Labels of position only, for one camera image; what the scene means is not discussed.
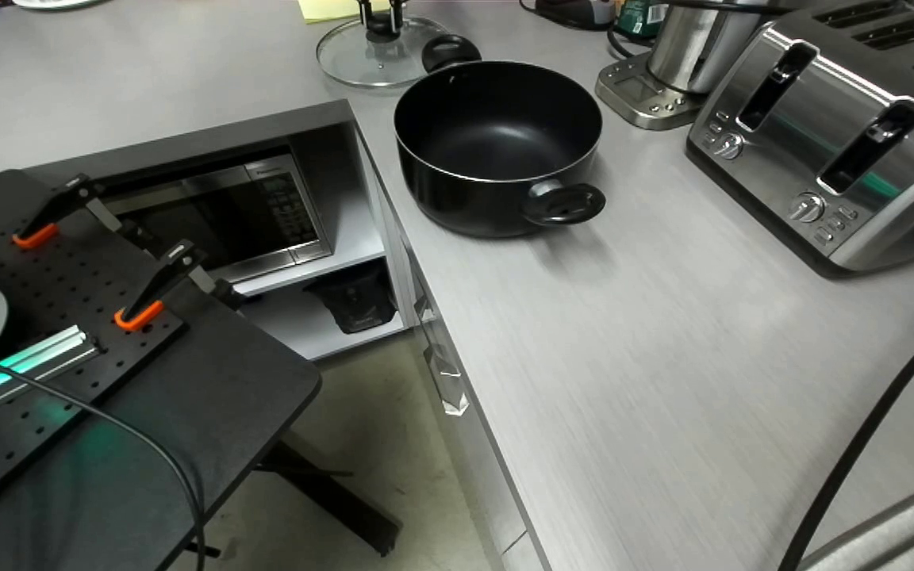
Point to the black round trivet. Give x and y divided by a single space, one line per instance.
571 12

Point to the yellow cloth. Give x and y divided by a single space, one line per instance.
325 8

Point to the black cooking pot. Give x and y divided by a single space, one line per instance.
476 180

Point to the black bin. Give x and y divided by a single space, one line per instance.
358 307

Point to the stainless steel toaster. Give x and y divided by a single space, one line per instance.
827 138

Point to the aluminium rail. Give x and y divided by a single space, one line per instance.
25 367

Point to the clear glass lid black knob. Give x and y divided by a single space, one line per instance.
358 66

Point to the black perforated cart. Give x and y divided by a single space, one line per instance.
160 424

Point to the stainless steel electric kettle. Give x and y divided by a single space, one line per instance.
690 52

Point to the black clamp orange tip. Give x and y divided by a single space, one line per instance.
157 291
50 216

